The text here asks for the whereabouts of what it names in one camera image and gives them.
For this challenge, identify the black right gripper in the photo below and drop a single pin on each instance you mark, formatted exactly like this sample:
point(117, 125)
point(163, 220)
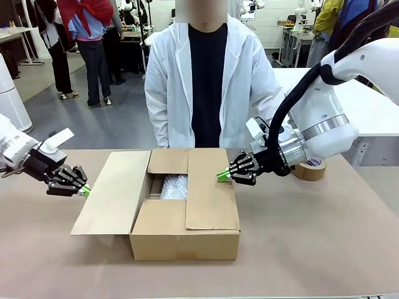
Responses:
point(265, 162)

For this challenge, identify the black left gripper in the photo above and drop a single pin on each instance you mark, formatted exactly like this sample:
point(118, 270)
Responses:
point(43, 165)

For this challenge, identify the brown cardboard box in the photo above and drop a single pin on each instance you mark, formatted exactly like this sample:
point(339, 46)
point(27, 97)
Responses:
point(212, 202)

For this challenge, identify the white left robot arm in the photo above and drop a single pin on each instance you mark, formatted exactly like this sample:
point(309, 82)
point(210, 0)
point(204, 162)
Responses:
point(12, 146)

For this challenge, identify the bubble wrap bundle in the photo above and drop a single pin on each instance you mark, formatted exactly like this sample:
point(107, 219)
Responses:
point(174, 187)

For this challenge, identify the brown packing tape roll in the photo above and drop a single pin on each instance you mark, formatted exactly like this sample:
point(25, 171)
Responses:
point(313, 171)

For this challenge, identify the person in white hooded coat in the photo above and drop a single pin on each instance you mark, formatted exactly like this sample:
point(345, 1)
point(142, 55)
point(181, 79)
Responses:
point(180, 78)

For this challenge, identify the white side table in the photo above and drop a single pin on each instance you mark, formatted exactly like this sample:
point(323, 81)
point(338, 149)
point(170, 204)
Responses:
point(368, 118)

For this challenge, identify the person with red cloth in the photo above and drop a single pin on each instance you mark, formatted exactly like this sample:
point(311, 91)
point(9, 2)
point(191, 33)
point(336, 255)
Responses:
point(90, 46)

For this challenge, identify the person in dark clothes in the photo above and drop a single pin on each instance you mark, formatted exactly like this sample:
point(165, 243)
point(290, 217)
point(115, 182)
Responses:
point(117, 53)

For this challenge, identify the grey background workbench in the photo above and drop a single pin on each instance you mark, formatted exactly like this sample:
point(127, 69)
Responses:
point(296, 37)

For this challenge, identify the person in black white outfit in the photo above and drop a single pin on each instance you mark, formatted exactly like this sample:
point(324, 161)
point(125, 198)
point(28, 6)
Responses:
point(56, 37)

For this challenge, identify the light wooden background table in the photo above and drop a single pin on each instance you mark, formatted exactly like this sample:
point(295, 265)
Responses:
point(15, 32)

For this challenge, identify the black stand pole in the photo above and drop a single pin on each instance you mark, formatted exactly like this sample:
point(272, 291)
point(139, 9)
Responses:
point(144, 37)

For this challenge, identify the person in yellow top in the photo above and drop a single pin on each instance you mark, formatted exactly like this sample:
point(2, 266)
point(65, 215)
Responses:
point(324, 25)

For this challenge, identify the person in blue vest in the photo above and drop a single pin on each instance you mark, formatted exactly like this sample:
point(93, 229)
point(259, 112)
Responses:
point(352, 21)

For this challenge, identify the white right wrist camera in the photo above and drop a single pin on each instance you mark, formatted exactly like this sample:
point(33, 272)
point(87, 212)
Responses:
point(257, 130)

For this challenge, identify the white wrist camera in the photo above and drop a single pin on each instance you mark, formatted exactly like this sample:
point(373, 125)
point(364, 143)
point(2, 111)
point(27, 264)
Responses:
point(57, 140)
point(257, 130)

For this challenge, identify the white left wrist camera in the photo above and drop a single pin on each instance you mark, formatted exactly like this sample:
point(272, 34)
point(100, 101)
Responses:
point(57, 140)

